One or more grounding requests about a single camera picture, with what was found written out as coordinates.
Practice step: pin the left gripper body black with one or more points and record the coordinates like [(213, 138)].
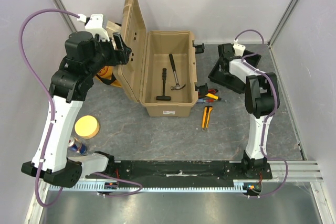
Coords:
[(102, 58)]

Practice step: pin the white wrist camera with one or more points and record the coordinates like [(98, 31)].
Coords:
[(238, 48), (96, 25)]

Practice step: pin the black rubber mallet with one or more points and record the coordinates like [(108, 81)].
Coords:
[(163, 97)]

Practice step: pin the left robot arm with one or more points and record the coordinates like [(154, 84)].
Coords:
[(86, 55)]

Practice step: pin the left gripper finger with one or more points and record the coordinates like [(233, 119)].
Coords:
[(125, 56), (118, 41)]

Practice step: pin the slotted cable duct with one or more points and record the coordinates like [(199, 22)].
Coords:
[(107, 186)]

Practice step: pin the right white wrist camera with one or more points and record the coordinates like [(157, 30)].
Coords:
[(238, 48)]

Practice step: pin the blue red screwdriver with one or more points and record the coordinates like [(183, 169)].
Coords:
[(205, 101)]

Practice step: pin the black toolbox tray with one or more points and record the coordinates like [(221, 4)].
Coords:
[(227, 79)]

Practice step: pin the tan plastic toolbox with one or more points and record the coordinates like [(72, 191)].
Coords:
[(141, 77)]

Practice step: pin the red black pliers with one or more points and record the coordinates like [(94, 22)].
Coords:
[(211, 91)]

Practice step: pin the blue silver drink can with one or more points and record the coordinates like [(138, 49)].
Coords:
[(76, 146)]

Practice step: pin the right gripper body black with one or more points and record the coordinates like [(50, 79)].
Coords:
[(225, 57)]

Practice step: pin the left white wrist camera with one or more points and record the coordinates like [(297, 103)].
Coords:
[(96, 25)]

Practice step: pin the orange paper shopping bag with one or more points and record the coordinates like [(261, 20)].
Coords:
[(105, 75)]

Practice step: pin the yellow handled pliers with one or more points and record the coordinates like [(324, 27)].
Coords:
[(214, 98)]

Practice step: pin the yellow black utility knife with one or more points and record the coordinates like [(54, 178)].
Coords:
[(206, 117)]

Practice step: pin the round wooden disc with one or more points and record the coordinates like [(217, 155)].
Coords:
[(87, 127)]

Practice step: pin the steel claw hammer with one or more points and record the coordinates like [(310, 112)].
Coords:
[(177, 85)]

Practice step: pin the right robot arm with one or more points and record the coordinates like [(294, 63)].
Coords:
[(238, 72)]

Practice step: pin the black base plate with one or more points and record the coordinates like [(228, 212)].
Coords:
[(222, 169)]

